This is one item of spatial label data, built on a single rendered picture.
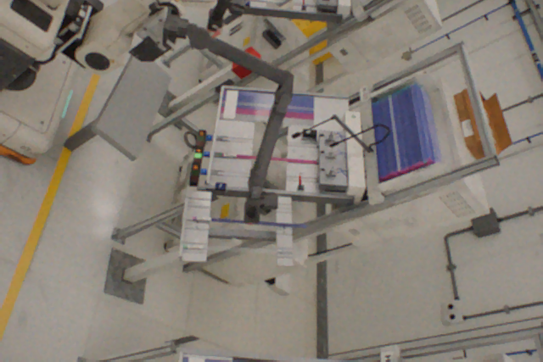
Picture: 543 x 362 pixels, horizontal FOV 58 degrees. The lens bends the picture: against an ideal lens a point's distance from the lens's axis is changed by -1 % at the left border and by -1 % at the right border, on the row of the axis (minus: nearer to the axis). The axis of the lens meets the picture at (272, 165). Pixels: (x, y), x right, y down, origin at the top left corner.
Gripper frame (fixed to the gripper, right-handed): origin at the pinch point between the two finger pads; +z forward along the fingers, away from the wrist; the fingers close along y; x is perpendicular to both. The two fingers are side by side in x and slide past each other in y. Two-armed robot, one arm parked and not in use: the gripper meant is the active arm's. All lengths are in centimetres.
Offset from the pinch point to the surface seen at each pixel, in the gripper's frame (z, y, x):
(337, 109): 6, 77, -47
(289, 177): 5.9, 29.4, -19.3
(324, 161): -1, 36, -36
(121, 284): 66, -7, 62
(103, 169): 49, 54, 81
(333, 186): -0.5, 22.1, -39.0
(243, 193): 8.6, 20.0, 2.7
